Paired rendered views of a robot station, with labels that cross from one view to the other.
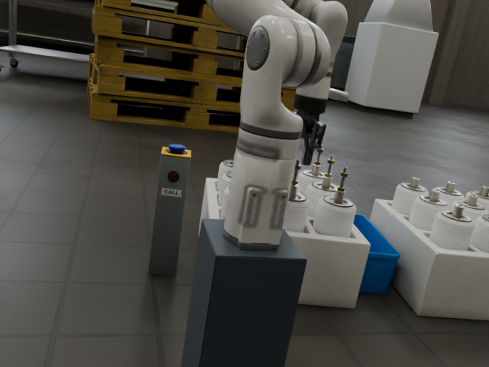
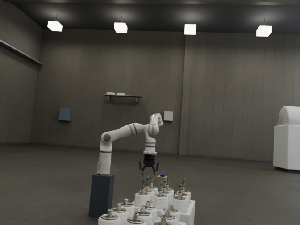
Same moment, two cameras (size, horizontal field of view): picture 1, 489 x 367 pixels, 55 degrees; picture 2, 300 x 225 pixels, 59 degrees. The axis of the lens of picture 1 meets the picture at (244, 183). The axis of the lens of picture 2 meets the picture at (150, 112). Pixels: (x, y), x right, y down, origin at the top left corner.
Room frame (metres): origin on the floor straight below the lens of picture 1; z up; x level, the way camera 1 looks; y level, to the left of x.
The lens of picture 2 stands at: (1.80, -1.83, 0.61)
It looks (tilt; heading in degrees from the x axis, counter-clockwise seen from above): 6 degrees up; 113
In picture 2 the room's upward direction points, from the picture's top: 4 degrees clockwise
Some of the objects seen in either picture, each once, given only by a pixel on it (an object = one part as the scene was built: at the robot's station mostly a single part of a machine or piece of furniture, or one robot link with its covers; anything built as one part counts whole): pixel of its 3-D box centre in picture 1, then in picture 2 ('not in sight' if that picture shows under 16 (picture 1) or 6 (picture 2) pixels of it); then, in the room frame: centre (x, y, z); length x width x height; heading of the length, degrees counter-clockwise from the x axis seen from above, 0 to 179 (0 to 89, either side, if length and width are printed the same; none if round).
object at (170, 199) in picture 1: (169, 212); (160, 197); (1.10, 0.17, 0.16); 0.07 x 0.07 x 0.31; 8
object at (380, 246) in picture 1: (359, 250); not in sight; (1.30, -0.37, 0.06); 0.30 x 0.11 x 0.12; 8
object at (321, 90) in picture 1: (321, 83); (150, 149); (1.11, -0.14, 0.53); 0.11 x 0.09 x 0.06; 114
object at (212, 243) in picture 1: (236, 319); (102, 194); (0.69, -0.02, 0.15); 0.14 x 0.14 x 0.30; 16
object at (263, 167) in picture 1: (260, 186); (104, 163); (0.69, -0.02, 0.39); 0.09 x 0.09 x 0.17; 16
